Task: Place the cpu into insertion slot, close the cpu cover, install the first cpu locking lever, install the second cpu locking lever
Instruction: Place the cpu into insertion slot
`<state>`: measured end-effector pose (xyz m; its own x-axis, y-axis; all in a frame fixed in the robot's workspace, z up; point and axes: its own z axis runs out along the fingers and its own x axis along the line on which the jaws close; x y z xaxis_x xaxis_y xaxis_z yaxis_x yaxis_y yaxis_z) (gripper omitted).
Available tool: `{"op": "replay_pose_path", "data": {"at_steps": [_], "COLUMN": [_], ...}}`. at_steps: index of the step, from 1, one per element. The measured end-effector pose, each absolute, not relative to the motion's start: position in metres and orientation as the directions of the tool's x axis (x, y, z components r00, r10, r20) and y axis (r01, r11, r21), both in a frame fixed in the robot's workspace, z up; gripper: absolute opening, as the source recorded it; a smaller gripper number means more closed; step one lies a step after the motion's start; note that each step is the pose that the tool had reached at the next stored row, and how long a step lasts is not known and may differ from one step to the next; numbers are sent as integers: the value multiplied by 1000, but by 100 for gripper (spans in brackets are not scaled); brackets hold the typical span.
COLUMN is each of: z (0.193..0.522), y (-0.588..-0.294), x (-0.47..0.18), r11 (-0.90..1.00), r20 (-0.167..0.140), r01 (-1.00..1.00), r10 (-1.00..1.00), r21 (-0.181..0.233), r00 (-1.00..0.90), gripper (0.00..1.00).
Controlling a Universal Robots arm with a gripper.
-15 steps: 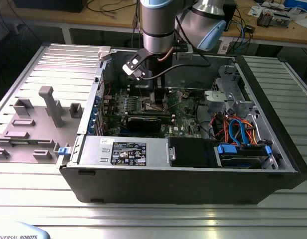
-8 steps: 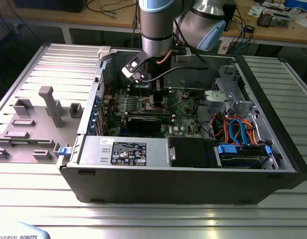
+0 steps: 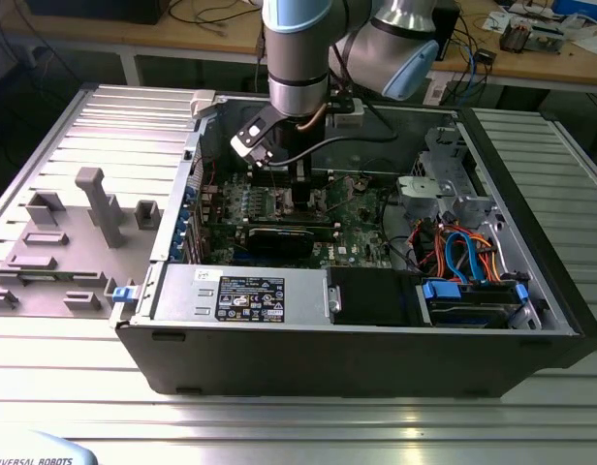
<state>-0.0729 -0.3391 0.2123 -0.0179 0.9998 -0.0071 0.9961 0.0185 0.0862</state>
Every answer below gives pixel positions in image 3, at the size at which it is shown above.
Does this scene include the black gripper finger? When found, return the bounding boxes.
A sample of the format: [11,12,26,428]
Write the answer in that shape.
[287,160,313,215]

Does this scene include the black CPU socket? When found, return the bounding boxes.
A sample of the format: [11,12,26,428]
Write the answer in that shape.
[272,183,330,220]

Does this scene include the black RAM slot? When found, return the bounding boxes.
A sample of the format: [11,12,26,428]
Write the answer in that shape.
[218,212,339,228]
[253,172,334,186]
[252,165,331,175]

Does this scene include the blue expansion slot retainer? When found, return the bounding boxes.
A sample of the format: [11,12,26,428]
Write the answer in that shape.
[171,186,196,265]

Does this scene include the black graphics card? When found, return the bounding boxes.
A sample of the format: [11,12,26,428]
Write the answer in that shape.
[247,226,315,259]

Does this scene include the green motherboard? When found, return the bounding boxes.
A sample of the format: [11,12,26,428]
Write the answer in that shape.
[196,167,394,270]

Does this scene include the black drive bay box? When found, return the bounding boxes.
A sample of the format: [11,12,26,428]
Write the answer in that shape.
[327,266,421,326]

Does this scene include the silver metal drive cage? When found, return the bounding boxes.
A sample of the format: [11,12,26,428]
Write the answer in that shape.
[394,126,498,229]

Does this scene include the silver power supply unit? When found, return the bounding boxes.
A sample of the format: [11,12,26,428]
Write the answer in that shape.
[152,263,331,326]

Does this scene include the black open PC case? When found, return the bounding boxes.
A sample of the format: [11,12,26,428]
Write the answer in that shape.
[114,91,597,399]

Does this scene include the hard disk in blue carrier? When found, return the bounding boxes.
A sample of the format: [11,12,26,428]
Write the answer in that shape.
[422,279,530,330]

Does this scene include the wooden desk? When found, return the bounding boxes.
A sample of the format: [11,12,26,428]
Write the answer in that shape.
[16,0,597,93]

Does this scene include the black monitor base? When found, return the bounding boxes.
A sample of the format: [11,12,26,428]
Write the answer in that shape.
[24,0,164,25]

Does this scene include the finned heat sink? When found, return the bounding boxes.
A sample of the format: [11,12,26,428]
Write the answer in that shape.
[499,21,532,53]

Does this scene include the grey parts rack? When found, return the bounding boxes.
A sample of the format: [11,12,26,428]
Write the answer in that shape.
[0,167,165,319]

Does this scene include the green RAM stick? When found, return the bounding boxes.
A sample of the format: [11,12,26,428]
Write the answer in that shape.
[17,272,76,283]

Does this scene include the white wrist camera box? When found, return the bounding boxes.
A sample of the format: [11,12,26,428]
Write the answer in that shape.
[229,104,276,170]

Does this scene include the black camera cable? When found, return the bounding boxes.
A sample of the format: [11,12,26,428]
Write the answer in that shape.
[267,129,400,169]

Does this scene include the black looped cable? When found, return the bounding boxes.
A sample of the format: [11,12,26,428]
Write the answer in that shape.
[379,189,412,270]

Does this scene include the blue flat wire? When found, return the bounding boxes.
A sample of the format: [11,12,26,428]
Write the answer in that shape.
[443,231,488,285]

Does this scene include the blue hanging cable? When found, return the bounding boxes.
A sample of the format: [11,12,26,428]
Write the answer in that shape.
[464,28,480,93]

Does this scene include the orange wire bundle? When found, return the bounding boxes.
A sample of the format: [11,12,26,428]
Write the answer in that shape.
[471,233,502,283]

